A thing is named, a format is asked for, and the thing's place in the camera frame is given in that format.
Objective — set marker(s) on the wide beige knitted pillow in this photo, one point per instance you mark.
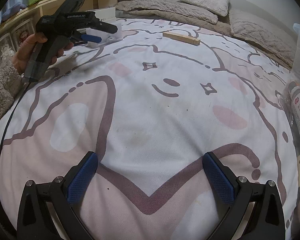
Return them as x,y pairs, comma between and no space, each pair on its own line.
257,35

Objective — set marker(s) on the long beige knitted pillow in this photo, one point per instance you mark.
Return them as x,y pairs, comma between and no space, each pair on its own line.
170,8

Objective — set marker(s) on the clear plastic box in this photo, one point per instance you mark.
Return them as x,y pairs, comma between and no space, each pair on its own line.
112,38

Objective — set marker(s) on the beige fluffy pouch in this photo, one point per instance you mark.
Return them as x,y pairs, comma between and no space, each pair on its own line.
2,90

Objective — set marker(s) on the display case with white doll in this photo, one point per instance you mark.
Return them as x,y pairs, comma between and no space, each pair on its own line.
5,51

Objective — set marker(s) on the person's left hand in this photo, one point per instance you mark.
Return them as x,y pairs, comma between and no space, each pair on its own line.
23,52

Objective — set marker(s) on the clear plastic storage container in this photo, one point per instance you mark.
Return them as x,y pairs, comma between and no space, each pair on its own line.
298,35

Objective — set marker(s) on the display case with red doll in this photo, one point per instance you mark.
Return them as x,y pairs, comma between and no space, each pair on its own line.
22,35

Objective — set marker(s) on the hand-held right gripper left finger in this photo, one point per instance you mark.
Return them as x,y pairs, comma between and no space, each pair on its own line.
83,180

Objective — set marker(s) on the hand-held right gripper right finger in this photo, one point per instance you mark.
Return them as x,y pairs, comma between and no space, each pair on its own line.
218,180

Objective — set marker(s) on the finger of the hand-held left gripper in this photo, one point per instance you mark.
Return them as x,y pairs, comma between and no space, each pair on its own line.
90,38
107,27

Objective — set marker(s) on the printed bed sheet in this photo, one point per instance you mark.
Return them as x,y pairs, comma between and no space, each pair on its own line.
165,120

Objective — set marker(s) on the wooden shelf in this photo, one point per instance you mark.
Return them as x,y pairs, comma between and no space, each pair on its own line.
20,12

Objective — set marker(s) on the white fluffy pillow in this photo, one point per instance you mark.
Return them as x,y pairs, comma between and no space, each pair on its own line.
205,0

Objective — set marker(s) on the wooden block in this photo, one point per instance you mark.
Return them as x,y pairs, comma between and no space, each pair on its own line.
182,38

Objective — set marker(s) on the white cardboard box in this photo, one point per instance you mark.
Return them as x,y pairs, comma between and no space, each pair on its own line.
105,13

